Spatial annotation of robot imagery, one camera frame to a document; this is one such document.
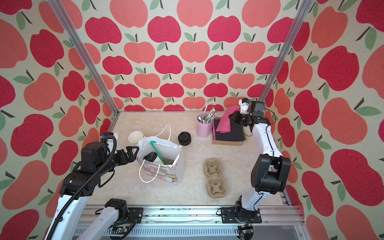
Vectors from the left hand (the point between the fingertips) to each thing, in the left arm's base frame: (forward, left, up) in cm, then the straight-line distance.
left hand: (132, 151), depth 68 cm
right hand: (+24, -51, -3) cm, 57 cm away
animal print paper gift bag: (+8, -16, -15) cm, 23 cm away
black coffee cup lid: (+4, -6, -11) cm, 13 cm away
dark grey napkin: (+26, -58, -20) cm, 67 cm away
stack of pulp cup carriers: (-8, -42, -23) cm, 48 cm away
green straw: (+8, -7, -4) cm, 11 cm away
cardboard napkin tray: (+22, -55, -25) cm, 64 cm away
